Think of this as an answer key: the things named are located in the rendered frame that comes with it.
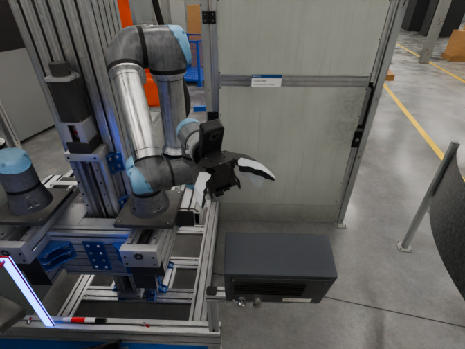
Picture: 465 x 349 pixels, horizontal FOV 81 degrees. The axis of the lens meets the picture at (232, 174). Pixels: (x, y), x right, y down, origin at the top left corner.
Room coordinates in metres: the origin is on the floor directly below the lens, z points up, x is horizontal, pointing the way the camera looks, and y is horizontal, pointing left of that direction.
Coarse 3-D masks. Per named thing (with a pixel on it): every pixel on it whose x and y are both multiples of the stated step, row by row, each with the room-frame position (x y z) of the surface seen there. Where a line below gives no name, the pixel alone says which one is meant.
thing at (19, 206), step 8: (40, 184) 0.90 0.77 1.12; (24, 192) 0.83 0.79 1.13; (32, 192) 0.85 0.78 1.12; (40, 192) 0.87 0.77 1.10; (48, 192) 0.91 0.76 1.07; (8, 200) 0.83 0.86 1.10; (16, 200) 0.82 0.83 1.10; (24, 200) 0.82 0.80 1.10; (32, 200) 0.84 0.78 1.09; (40, 200) 0.85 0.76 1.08; (48, 200) 0.88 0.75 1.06; (16, 208) 0.81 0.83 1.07; (24, 208) 0.81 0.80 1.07; (32, 208) 0.82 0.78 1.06; (40, 208) 0.84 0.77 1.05
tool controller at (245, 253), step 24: (240, 240) 0.47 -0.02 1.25; (264, 240) 0.47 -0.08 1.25; (288, 240) 0.47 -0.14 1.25; (312, 240) 0.47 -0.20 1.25; (240, 264) 0.42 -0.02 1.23; (264, 264) 0.41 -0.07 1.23; (288, 264) 0.41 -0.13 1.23; (312, 264) 0.41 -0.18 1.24; (240, 288) 0.41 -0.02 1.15; (264, 288) 0.40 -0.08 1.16; (288, 288) 0.40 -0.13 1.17; (312, 288) 0.40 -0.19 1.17
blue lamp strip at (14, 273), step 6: (0, 258) 0.47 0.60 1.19; (6, 258) 0.47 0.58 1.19; (6, 264) 0.47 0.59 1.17; (12, 270) 0.47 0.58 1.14; (12, 276) 0.47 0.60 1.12; (18, 276) 0.47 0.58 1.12; (18, 282) 0.47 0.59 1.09; (24, 288) 0.47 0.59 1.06; (24, 294) 0.47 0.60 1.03; (30, 294) 0.47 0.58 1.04; (30, 300) 0.47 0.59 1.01; (36, 306) 0.47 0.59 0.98; (42, 312) 0.47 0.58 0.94; (42, 318) 0.47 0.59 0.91; (48, 324) 0.47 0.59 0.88
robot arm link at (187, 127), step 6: (186, 120) 0.70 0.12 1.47; (192, 120) 0.69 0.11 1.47; (180, 126) 0.69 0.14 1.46; (186, 126) 0.66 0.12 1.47; (192, 126) 0.66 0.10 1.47; (198, 126) 0.66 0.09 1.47; (180, 132) 0.67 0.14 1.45; (186, 132) 0.64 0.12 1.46; (192, 132) 0.62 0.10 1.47; (180, 138) 0.66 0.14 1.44; (186, 138) 0.62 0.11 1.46; (186, 156) 0.64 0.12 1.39
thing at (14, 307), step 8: (0, 296) 0.37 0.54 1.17; (0, 304) 0.36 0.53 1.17; (8, 304) 0.36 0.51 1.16; (16, 304) 0.37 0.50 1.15; (0, 312) 0.34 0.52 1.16; (8, 312) 0.34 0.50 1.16; (16, 312) 0.35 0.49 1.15; (24, 312) 0.35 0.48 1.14; (0, 320) 0.32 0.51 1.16; (8, 320) 0.33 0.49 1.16; (16, 320) 0.33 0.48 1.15; (0, 328) 0.31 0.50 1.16
